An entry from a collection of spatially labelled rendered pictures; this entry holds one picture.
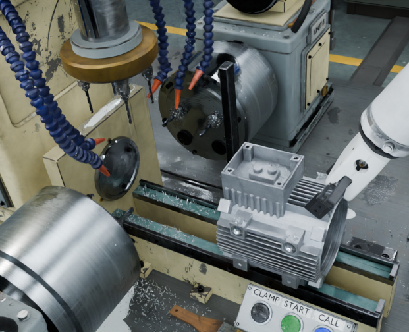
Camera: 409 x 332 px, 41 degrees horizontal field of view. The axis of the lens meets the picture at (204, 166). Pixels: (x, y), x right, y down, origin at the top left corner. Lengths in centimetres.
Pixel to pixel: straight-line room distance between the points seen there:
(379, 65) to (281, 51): 225
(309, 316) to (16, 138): 68
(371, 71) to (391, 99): 281
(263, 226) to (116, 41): 42
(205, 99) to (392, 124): 62
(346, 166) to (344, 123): 93
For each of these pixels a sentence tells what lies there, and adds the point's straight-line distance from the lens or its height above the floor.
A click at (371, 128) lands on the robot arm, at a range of 75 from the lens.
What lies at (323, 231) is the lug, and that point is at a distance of 95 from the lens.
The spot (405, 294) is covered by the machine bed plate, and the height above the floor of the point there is 80.
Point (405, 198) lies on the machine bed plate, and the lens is 147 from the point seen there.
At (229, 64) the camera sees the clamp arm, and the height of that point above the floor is 125.
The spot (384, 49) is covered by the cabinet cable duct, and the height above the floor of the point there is 3.
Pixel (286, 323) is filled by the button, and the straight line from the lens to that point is 85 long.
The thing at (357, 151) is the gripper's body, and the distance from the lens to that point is 77.
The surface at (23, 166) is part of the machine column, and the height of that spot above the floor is 109.
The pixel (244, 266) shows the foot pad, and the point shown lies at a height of 97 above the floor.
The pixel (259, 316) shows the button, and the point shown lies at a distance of 86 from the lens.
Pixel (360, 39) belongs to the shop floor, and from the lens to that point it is 398.
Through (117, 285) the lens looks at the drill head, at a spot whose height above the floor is 104.
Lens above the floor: 177
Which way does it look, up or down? 39 degrees down
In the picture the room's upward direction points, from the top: 7 degrees counter-clockwise
